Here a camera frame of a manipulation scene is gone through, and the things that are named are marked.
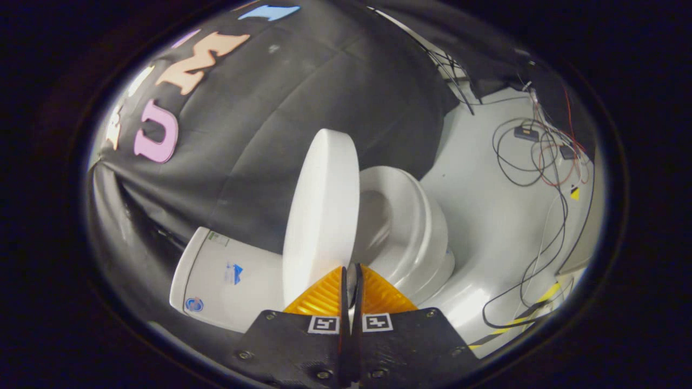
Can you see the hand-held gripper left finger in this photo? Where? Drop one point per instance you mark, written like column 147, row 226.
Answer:
column 344, row 297

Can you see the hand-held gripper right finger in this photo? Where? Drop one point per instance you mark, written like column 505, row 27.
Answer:
column 359, row 335

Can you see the white toilet lid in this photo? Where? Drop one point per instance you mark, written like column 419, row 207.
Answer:
column 324, row 216

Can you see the white toilet seat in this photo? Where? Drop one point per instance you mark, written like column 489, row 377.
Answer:
column 416, row 216

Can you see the white toilet tank and bowl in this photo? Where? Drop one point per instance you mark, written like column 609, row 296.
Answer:
column 216, row 281

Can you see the black backdrop cloth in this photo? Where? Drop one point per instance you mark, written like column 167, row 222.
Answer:
column 259, row 135

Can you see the yellow black floor tape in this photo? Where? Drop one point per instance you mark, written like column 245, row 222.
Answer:
column 549, row 294

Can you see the small black box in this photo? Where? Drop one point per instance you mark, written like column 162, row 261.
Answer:
column 526, row 133
column 568, row 152

